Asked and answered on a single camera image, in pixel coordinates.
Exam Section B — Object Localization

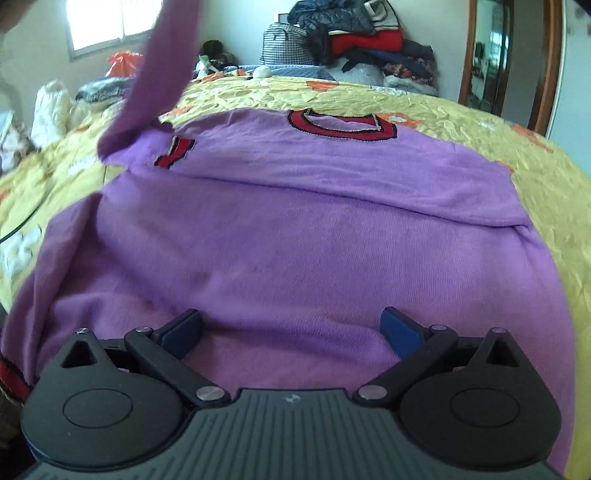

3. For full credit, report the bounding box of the purple sweater red collar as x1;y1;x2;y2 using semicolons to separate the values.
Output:
1;1;575;471

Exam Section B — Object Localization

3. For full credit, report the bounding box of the dark patterned clothes heap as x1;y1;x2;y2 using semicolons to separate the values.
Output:
75;77;134;103

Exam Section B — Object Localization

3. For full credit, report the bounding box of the pile of clothes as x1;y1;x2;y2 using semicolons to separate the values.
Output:
287;1;438;96

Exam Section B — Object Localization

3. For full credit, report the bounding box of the yellow floral bed sheet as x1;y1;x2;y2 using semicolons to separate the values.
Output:
0;74;591;324

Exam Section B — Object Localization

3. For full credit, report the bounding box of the white quilted jacket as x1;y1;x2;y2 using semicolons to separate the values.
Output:
30;80;71;149

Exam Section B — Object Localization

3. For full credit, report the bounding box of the white plastic bag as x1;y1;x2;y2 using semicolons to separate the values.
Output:
327;58;385;87

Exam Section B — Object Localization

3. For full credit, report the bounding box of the orange plastic bag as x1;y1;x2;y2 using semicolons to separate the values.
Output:
105;51;143;78

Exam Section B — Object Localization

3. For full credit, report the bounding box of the blue quilted blanket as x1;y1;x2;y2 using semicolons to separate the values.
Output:
222;65;335;81

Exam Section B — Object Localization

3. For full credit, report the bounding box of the checkered houndstooth bag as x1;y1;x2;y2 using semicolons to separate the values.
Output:
259;23;317;65

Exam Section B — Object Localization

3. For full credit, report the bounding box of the window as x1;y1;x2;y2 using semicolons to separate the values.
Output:
64;0;163;56

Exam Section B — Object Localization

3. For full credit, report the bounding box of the wooden door frame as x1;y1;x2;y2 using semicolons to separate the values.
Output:
459;1;565;136

